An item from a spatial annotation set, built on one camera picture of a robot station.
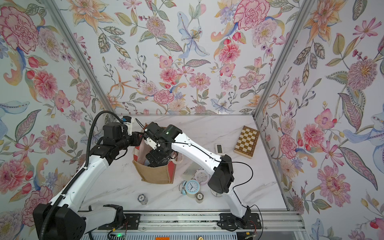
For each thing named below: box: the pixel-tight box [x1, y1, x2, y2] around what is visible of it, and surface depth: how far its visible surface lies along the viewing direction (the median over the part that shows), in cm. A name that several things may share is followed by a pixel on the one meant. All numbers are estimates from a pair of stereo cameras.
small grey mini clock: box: [137, 194, 148, 205], surface depth 78 cm
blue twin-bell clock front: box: [179, 179, 201, 198], surface depth 83 cm
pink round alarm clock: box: [195, 169, 210, 186], surface depth 88 cm
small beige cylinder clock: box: [195, 192, 204, 204], surface depth 78 cm
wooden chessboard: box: [233, 125, 260, 159], surface depth 103 cm
